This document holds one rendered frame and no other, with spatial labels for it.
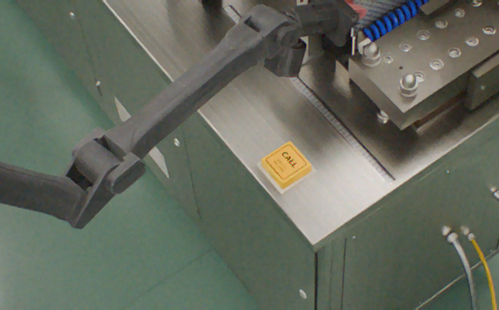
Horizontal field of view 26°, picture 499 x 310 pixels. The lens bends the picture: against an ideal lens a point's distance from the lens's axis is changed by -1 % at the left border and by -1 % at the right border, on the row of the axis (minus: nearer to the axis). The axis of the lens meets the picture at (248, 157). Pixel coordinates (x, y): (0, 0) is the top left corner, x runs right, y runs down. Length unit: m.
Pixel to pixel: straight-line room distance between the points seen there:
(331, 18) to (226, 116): 0.33
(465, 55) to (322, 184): 0.36
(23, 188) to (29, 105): 1.72
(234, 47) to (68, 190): 0.37
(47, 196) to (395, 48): 0.75
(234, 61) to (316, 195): 0.36
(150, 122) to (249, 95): 0.45
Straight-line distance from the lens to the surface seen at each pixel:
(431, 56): 2.04
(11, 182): 1.60
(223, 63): 1.78
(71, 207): 1.70
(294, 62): 1.91
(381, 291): 2.46
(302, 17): 1.88
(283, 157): 2.03
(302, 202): 2.01
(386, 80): 2.00
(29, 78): 3.39
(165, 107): 1.75
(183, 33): 2.25
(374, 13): 2.07
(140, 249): 3.01
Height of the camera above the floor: 2.66
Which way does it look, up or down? 58 degrees down
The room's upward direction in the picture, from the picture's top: 6 degrees counter-clockwise
